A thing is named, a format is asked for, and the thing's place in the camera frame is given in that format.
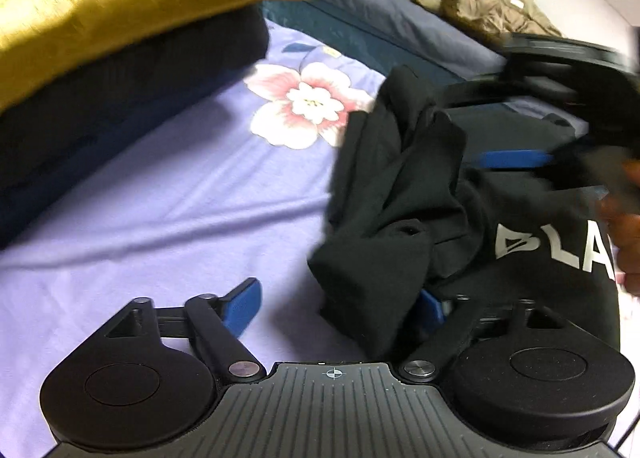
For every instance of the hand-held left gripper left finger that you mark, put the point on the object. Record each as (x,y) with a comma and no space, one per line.
(245,305)

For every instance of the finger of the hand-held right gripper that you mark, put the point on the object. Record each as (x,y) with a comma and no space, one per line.
(515,158)
(475,90)

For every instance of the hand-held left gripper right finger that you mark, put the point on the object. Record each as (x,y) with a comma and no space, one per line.
(431,309)

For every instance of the black printed shirt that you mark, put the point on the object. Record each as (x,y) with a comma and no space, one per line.
(440,218)

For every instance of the person's right hand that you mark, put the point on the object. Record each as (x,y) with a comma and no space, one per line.
(627,243)

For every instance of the purple floral bed sheet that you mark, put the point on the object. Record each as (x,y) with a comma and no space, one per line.
(175,218)

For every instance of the grey pillow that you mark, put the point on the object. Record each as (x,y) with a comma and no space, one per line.
(380,2)

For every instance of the dark navy cushion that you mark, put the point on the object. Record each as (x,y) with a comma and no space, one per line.
(100,107)

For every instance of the gold satin pillow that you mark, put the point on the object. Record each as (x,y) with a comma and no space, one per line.
(115,2)

